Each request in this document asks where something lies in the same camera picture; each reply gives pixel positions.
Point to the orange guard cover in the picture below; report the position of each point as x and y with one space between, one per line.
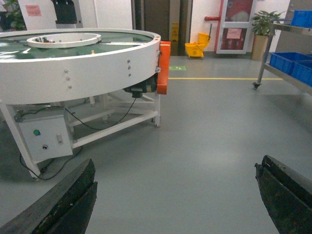
164 62

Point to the white control box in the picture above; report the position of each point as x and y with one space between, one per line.
47 135

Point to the yellow mop bucket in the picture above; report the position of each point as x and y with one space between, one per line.
196 49

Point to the potted green plant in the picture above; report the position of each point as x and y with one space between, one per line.
261 30

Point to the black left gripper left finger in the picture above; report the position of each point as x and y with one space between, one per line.
64 209

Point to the blue bin middle cart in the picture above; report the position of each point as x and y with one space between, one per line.
302 71

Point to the white round rotary table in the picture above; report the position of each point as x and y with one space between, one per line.
104 80

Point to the steel shelf cart left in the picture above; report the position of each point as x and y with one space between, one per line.
302 31

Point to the blue bin on cart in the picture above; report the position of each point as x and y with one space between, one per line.
284 61

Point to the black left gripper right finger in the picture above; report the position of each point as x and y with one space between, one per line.
287 196

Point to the red fire hose cabinet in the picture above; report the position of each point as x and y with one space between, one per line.
234 27

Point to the yellow wet floor sign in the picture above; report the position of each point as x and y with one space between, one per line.
174 31

